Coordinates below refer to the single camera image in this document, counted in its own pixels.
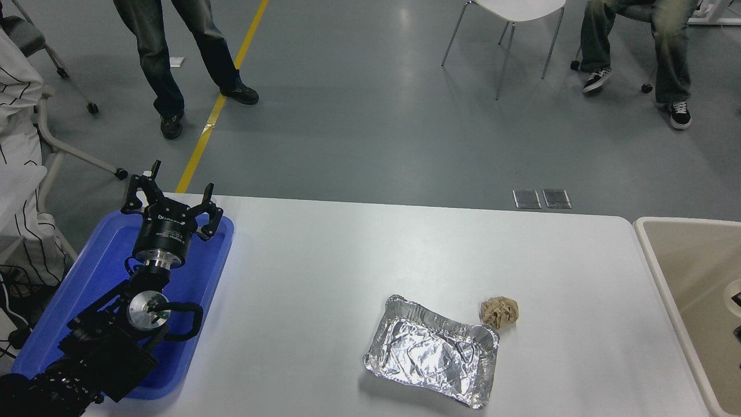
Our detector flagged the blue plastic tray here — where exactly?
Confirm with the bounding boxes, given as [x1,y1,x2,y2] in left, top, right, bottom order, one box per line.
[12,210,235,401]

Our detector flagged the crumpled foil tray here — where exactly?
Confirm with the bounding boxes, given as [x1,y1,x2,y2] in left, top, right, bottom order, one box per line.
[364,294,500,411]

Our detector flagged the grey wheeled chair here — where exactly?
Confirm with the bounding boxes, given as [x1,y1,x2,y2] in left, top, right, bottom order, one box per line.
[0,0,129,261]

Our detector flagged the seated person in stripes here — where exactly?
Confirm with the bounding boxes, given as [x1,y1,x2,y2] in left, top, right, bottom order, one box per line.
[0,28,70,290]

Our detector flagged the white-legged wheeled chair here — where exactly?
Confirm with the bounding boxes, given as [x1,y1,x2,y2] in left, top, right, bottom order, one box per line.
[570,0,658,94]

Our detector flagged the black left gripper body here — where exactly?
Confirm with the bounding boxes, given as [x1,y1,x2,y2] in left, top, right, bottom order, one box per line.
[132,206,196,262]

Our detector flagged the crumpled tan paper ball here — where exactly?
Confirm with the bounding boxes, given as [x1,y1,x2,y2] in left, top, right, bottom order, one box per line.
[479,297,519,330]

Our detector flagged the black cables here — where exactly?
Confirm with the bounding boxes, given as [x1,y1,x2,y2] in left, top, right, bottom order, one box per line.
[0,265,44,360]

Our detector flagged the standing person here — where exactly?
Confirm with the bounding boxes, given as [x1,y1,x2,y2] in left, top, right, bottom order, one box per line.
[113,0,260,141]

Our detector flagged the white chair with metal legs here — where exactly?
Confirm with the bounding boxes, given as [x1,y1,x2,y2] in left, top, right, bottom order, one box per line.
[441,0,568,100]

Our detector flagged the large pale bin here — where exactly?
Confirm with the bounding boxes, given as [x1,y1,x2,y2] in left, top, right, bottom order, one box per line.
[633,217,741,417]

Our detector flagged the white furniture frame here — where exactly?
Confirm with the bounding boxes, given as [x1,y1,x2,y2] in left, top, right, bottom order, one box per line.
[689,0,741,27]

